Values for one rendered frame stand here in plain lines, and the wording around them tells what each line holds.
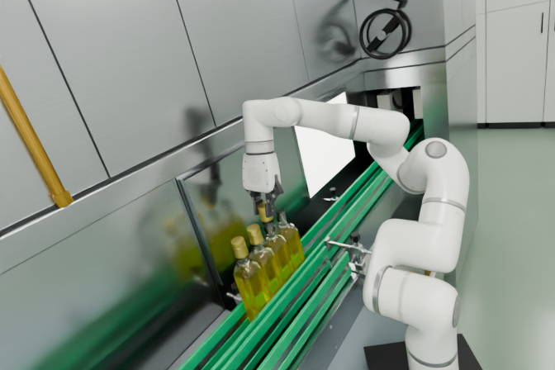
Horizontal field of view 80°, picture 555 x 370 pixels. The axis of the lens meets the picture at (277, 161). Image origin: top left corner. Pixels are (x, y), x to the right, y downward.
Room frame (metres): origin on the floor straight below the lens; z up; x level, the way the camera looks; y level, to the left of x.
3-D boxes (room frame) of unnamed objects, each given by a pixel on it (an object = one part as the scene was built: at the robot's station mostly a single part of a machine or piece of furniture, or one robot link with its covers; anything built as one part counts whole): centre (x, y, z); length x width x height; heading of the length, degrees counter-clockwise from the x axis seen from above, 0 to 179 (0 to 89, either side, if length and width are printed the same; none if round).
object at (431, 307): (0.48, -0.20, 1.05); 0.13 x 0.10 x 0.16; 48
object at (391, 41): (1.55, -0.60, 1.49); 0.21 x 0.05 x 0.21; 47
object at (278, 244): (0.80, 0.07, 0.99); 0.06 x 0.06 x 0.21; 47
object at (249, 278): (0.71, 0.14, 0.99); 0.06 x 0.06 x 0.21; 47
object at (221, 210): (1.13, -0.06, 1.15); 0.90 x 0.03 x 0.34; 137
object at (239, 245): (0.71, 0.14, 1.14); 0.04 x 0.04 x 0.04
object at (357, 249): (0.85, -0.15, 0.95); 0.17 x 0.03 x 0.12; 47
